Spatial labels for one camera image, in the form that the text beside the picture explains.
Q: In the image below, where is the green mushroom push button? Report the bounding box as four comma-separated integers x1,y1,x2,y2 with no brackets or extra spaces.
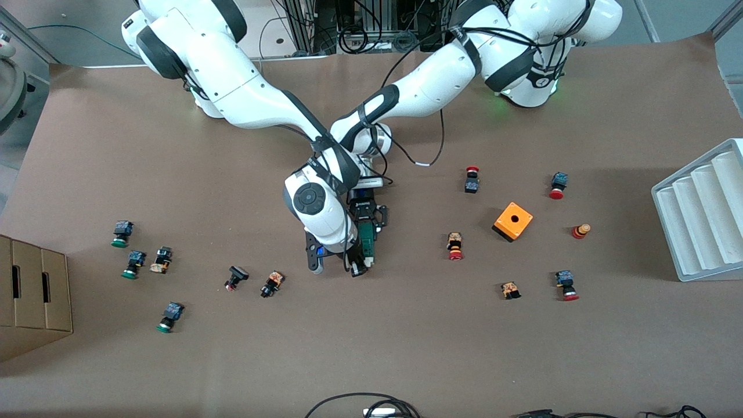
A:
121,250,147,280
156,301,185,334
111,220,135,249

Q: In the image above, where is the green terminal block module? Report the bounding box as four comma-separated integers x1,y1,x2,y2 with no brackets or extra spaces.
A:
358,219,378,269

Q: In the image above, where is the brown cardboard box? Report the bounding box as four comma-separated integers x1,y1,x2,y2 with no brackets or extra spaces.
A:
0,235,74,363

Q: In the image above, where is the black flat-head switch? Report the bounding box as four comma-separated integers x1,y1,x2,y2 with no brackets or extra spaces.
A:
224,265,250,292

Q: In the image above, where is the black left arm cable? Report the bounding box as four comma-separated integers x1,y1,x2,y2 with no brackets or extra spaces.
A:
371,0,593,186

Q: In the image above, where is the white ribbed plastic tray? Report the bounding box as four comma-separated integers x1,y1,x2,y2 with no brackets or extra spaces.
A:
651,138,743,283

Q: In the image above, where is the black cable bundle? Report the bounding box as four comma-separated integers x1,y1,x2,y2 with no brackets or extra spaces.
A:
305,392,421,418

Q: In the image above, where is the white panel with hole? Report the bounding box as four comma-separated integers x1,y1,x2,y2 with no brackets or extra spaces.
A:
241,0,333,60

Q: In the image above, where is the grey round machine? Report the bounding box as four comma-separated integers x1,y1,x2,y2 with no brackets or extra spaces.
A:
0,30,28,137

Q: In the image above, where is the aluminium equipment rack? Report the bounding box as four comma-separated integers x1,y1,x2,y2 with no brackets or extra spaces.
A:
279,0,465,56

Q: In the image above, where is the orange button enclosure box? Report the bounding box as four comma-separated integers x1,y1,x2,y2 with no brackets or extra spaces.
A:
492,201,534,243

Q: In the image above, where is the aluminium frame bar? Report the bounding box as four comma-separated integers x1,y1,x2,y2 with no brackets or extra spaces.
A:
0,9,62,64
707,3,743,41
634,0,661,43

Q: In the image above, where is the thin green cable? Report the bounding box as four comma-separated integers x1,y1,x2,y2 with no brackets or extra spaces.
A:
26,23,143,62

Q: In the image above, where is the coiled black cable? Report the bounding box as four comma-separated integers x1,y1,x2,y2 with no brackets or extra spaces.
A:
338,26,367,55

